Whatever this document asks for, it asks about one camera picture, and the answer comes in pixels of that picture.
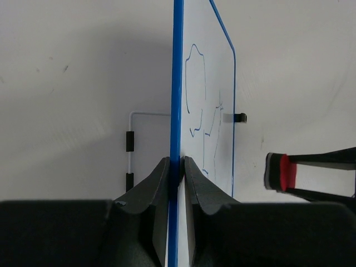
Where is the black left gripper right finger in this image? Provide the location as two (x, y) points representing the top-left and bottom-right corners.
(184, 156), (238, 266)

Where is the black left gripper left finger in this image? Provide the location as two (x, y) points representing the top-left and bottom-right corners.
(112, 157), (170, 266)

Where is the red whiteboard eraser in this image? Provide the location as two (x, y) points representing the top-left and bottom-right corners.
(264, 152), (297, 192)

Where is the white wire whiteboard stand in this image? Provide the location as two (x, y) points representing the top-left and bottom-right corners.
(126, 111), (170, 192)

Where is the right whiteboard stand foot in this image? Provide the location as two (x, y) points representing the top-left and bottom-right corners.
(222, 113), (248, 123)

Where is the blue framed whiteboard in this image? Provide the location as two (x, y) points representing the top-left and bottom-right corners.
(167, 1), (236, 266)

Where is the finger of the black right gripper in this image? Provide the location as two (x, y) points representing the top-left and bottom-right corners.
(284, 188), (355, 203)
(288, 147), (356, 170)

